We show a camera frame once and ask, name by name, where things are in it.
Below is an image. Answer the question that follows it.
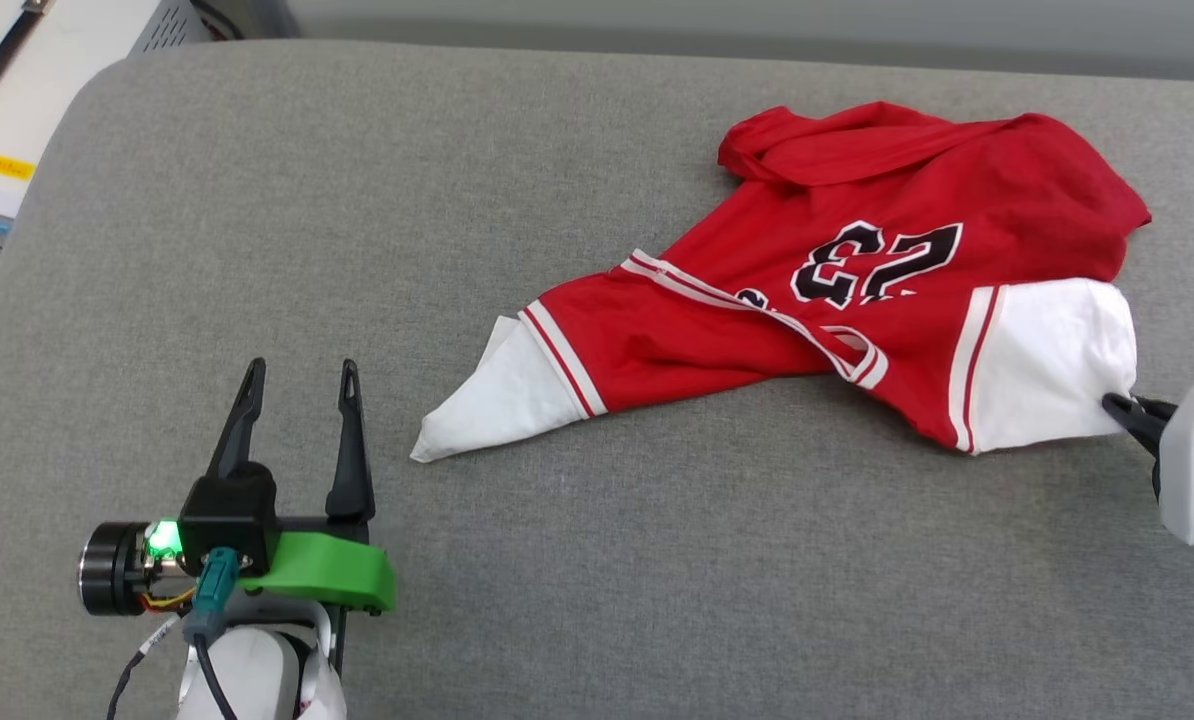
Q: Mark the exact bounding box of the red and white jersey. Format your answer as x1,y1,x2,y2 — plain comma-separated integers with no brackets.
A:
409,100,1153,464

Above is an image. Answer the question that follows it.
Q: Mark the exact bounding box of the black cable with teal plug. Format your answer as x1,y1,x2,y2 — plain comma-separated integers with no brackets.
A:
183,547,241,720

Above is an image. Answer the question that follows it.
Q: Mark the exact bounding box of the white vented equipment cabinet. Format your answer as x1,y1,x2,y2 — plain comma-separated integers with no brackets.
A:
0,0,293,257

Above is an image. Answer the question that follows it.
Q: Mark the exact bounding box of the black cabinet handle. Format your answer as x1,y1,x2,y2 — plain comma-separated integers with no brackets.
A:
0,0,55,133

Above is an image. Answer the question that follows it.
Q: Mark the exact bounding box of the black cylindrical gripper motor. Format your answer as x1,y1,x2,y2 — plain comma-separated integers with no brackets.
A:
78,521,150,617

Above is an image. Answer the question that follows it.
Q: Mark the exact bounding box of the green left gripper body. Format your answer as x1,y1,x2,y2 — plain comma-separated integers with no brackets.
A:
237,514,397,615

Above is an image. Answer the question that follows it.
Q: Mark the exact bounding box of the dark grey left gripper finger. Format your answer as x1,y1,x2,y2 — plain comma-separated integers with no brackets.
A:
325,358,377,523
205,357,267,483

